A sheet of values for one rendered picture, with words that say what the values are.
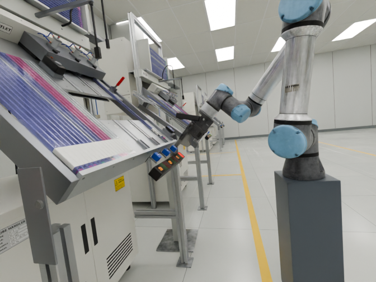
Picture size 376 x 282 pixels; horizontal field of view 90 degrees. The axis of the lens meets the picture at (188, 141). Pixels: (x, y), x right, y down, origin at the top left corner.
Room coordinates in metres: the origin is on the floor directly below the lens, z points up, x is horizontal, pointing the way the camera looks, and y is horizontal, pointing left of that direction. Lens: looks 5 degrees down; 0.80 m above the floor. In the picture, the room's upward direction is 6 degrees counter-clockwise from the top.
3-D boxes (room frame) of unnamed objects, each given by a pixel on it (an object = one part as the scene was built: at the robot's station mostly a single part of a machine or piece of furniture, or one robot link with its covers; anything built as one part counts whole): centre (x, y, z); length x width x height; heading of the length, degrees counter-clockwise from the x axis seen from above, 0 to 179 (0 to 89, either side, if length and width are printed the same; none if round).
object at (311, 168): (0.76, -0.46, 0.60); 0.15 x 0.15 x 0.10
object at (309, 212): (0.76, -0.46, 0.27); 0.18 x 0.18 x 0.55; 80
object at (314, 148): (0.76, -0.45, 0.72); 0.13 x 0.12 x 0.14; 135
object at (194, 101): (5.70, -0.38, 0.95); 1.36 x 0.82 x 1.90; 77
